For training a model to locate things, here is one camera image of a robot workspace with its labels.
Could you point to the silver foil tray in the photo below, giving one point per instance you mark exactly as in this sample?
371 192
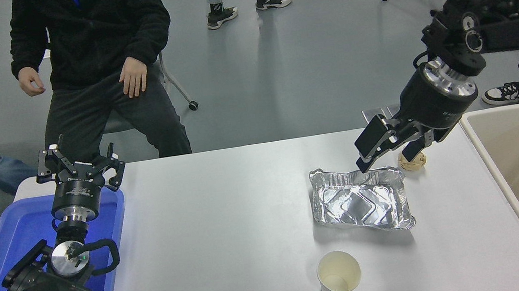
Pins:
359 202

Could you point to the person's right hand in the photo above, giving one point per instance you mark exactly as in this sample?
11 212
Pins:
31 83

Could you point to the person's left hand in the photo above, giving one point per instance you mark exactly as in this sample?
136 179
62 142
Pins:
134 77

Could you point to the white paper cup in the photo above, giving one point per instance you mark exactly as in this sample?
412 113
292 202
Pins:
338 274

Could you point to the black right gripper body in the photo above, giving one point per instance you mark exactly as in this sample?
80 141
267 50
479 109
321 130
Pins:
432 108

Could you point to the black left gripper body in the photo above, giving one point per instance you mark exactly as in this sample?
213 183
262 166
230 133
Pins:
75 192

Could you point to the crumpled tan paper ball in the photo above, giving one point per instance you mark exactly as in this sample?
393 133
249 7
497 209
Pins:
415 164

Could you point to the metal floor plate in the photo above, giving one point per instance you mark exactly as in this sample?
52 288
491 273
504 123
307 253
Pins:
369 115
392 109

